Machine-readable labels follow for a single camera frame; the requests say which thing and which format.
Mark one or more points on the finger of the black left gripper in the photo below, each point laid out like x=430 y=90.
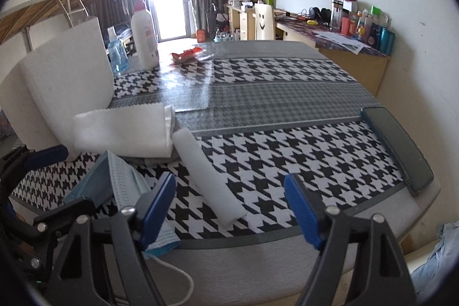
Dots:
x=47 y=157

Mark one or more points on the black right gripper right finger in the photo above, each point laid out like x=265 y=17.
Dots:
x=380 y=275

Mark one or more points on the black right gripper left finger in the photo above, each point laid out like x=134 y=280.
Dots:
x=130 y=231

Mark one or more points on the blue surgical face mask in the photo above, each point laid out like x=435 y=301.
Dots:
x=112 y=179

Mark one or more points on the white foam sheet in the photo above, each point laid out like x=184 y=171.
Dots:
x=139 y=131

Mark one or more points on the white foam roll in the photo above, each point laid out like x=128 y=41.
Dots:
x=211 y=184

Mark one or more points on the white styrofoam box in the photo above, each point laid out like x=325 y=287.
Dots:
x=66 y=76

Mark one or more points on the black smartphone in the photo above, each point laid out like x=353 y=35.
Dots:
x=416 y=172

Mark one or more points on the blue sanitizer bottle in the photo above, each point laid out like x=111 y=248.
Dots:
x=117 y=54

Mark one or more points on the metal bunk bed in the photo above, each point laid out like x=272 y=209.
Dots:
x=21 y=15

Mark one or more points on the red snack wrapper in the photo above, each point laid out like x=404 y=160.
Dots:
x=196 y=53

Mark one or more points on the white spray bottle red trigger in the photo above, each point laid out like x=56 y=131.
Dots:
x=144 y=36

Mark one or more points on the houndstooth tablecloth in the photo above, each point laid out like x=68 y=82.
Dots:
x=260 y=113

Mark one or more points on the wooden desk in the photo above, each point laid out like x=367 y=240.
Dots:
x=368 y=66

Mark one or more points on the papers on desk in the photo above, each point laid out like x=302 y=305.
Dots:
x=349 y=44

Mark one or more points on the teal bottle on desk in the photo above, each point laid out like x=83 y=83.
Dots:
x=386 y=41

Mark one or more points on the wooden smiley face chair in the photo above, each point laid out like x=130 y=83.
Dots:
x=264 y=22

